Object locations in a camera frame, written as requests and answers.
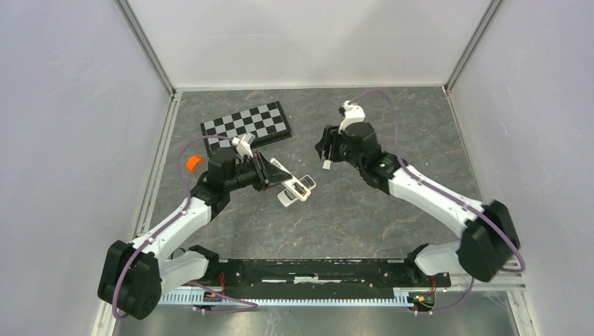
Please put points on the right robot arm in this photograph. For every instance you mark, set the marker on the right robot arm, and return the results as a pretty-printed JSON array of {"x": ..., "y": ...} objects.
[{"x": 486, "y": 233}]

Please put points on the slim white remote control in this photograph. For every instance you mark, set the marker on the slim white remote control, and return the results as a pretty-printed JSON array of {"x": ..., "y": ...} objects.
[{"x": 294, "y": 185}]

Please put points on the white remote with buttons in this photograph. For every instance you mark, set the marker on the white remote with buttons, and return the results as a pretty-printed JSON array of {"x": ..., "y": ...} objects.
[{"x": 287, "y": 198}]

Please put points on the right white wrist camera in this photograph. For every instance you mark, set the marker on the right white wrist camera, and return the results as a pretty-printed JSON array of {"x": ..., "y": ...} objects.
[{"x": 351, "y": 113}]

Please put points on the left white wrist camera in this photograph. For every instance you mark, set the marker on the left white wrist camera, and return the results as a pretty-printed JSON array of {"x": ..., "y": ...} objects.
[{"x": 243, "y": 143}]

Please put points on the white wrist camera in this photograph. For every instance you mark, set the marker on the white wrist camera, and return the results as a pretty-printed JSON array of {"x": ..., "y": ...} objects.
[
  {"x": 351, "y": 113},
  {"x": 243, "y": 143}
]

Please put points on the orange plastic cup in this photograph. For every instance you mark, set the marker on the orange plastic cup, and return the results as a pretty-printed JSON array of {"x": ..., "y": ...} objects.
[{"x": 194, "y": 163}]

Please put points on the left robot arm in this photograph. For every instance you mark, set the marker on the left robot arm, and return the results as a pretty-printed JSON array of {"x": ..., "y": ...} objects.
[{"x": 137, "y": 273}]

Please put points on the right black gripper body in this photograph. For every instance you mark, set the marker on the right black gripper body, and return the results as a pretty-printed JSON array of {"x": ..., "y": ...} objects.
[{"x": 339, "y": 151}]

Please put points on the white toothed cable duct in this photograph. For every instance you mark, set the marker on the white toothed cable duct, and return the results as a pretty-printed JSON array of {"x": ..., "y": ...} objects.
[{"x": 191, "y": 296}]

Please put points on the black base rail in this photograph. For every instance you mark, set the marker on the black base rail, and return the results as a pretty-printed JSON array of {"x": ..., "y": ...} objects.
[{"x": 301, "y": 279}]

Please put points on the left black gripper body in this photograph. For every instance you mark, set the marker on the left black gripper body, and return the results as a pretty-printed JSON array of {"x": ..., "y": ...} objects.
[{"x": 259, "y": 183}]

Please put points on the black white chessboard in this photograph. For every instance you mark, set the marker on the black white chessboard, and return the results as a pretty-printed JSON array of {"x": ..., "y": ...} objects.
[{"x": 268, "y": 123}]

